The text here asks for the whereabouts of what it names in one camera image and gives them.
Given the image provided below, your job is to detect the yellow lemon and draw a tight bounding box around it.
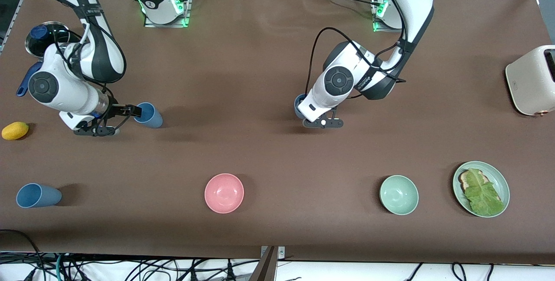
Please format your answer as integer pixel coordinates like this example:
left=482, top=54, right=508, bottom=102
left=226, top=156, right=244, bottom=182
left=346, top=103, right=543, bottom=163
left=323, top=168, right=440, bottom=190
left=1, top=121, right=30, bottom=141

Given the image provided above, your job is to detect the cream toaster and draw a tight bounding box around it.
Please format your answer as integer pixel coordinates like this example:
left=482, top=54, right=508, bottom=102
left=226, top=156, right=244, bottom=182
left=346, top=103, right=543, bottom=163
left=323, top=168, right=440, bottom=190
left=505, top=45, right=555, bottom=117

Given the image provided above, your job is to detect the pink bowl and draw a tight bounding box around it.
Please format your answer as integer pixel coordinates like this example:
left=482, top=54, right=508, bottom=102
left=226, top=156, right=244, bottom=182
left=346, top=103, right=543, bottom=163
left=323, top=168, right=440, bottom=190
left=204, top=173, right=245, bottom=214

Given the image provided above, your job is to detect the aluminium table edge rail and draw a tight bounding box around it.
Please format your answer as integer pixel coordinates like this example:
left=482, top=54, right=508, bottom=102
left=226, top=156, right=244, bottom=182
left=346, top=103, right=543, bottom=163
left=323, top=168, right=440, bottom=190
left=0, top=0, right=28, bottom=54

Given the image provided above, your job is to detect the black pot with glass lid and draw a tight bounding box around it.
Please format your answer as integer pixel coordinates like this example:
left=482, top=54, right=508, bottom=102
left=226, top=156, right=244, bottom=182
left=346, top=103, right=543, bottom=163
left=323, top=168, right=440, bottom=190
left=16, top=21, right=83, bottom=98

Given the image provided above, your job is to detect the brown table cover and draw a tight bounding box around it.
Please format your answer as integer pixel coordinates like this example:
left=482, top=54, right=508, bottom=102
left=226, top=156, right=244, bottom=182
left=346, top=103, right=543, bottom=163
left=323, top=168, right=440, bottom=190
left=0, top=0, right=555, bottom=265

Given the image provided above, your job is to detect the light green plate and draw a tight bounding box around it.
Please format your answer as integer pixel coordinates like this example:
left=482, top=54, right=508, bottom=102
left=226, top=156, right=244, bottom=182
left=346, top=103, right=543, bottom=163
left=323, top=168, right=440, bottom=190
left=452, top=161, right=510, bottom=218

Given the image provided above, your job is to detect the light green bowl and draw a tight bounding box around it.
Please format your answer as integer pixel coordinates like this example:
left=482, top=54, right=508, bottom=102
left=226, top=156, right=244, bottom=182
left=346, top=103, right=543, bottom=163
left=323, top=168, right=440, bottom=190
left=379, top=175, right=419, bottom=216

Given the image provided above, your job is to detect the green lettuce leaf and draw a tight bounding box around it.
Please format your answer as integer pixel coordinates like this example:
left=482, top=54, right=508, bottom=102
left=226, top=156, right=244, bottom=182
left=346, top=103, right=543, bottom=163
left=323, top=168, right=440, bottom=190
left=464, top=168, right=506, bottom=217

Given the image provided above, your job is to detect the toast slice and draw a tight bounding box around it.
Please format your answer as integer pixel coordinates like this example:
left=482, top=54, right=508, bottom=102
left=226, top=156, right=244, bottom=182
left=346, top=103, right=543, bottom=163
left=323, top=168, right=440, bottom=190
left=459, top=169, right=502, bottom=203

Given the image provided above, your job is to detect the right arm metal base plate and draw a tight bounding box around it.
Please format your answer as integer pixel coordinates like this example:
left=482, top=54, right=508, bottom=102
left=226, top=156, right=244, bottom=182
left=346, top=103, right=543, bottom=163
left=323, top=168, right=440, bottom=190
left=144, top=0, right=192, bottom=28

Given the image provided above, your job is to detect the black floor cable loop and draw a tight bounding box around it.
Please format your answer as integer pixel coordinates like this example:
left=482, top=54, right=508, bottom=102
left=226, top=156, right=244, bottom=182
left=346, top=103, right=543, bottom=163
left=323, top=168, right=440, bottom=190
left=0, top=229, right=46, bottom=271

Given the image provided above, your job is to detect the blue cup with paper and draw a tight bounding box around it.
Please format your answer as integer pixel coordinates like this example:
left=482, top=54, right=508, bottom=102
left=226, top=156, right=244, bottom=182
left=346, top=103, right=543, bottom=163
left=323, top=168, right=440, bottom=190
left=294, top=94, right=310, bottom=120

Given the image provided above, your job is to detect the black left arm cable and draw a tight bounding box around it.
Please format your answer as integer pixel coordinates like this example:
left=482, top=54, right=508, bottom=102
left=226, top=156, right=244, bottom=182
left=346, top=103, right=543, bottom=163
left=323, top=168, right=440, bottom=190
left=306, top=27, right=408, bottom=100

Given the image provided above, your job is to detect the metal bracket with dark beam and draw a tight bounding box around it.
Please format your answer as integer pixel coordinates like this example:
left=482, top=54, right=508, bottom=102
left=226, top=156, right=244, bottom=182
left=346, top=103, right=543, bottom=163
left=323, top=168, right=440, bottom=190
left=249, top=245, right=286, bottom=281

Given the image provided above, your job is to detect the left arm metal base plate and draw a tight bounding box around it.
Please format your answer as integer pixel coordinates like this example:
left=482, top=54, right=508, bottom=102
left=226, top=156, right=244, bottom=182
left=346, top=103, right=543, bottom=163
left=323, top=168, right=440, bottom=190
left=371, top=0, right=402, bottom=33

